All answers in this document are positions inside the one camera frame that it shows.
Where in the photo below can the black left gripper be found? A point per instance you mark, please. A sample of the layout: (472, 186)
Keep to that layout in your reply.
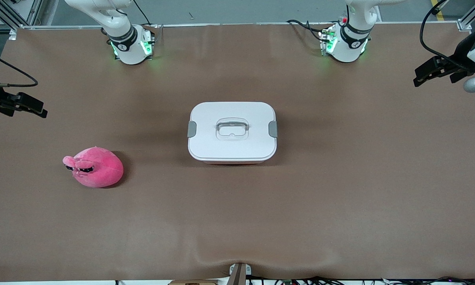
(462, 58)

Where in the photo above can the pink plush toy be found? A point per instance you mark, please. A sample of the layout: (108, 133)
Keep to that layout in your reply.
(102, 170)

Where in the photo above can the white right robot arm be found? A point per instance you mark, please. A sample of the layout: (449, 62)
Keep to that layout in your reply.
(130, 51)

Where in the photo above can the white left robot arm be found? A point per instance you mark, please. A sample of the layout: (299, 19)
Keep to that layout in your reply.
(348, 49)

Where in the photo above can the grey box latch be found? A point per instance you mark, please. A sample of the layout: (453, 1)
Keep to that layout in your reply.
(273, 129)
(191, 129)

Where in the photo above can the white plastic box base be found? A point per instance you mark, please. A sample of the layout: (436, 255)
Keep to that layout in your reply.
(229, 162)

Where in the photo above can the metal base connector plate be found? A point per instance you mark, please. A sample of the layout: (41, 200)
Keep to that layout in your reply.
(326, 39)
(148, 43)

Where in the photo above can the brown table mat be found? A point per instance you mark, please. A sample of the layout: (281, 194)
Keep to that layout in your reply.
(340, 198)

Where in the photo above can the aluminium frame strut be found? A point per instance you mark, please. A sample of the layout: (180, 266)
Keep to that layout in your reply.
(11, 16)
(469, 18)

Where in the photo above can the aluminium table edge rail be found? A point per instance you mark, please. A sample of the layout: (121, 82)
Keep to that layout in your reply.
(221, 24)

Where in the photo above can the camera mount post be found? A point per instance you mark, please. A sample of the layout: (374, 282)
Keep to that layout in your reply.
(237, 275)

